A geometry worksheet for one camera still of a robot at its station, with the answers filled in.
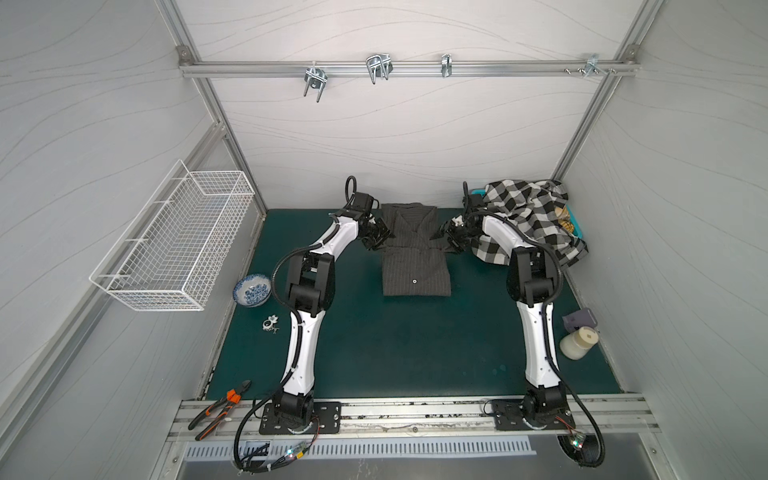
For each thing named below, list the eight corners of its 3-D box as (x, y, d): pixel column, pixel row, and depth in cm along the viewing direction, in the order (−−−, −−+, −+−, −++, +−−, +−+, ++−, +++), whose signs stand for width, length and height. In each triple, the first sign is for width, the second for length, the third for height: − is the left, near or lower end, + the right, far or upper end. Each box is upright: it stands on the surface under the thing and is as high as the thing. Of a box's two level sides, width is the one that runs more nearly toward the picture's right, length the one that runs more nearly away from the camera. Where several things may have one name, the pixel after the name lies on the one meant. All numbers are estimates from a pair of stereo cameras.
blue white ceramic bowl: (234, 306, 94) (229, 300, 91) (243, 280, 100) (239, 274, 97) (266, 306, 94) (262, 300, 91) (273, 280, 100) (270, 274, 97)
